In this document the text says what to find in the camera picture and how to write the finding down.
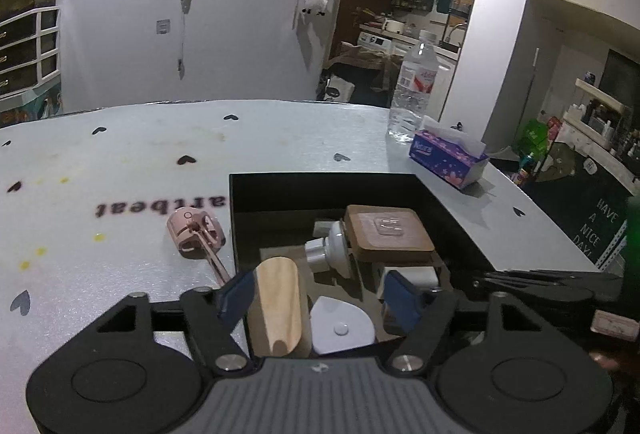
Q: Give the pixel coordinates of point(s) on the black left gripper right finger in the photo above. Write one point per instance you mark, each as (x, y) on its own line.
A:
(424, 316)

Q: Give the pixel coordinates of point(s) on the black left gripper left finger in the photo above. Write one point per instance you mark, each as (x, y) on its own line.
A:
(211, 316)

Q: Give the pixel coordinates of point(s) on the pink plastic clip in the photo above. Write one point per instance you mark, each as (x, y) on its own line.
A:
(199, 235)

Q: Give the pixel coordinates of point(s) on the brown square wooden coaster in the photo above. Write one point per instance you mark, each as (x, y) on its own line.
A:
(387, 235)

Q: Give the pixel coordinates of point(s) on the white pump bottle head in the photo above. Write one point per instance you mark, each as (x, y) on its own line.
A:
(329, 252)

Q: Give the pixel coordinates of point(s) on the black cardboard storage box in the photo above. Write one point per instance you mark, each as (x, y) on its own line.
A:
(485, 227)

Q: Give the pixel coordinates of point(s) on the purple tissue pack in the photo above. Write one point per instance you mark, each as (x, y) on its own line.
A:
(452, 155)

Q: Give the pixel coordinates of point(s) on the green shopping bag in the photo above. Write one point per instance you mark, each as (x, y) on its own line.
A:
(533, 140)

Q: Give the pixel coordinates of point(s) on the clear plastic water bottle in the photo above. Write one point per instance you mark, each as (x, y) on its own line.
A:
(417, 76)

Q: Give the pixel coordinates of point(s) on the brown jacket on chair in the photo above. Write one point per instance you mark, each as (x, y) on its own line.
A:
(385, 65)

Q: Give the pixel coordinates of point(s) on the white fluffy sheep toy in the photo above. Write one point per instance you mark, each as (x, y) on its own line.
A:
(315, 7)

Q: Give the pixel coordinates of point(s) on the white drawer cabinet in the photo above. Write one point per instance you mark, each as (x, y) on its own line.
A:
(30, 52)

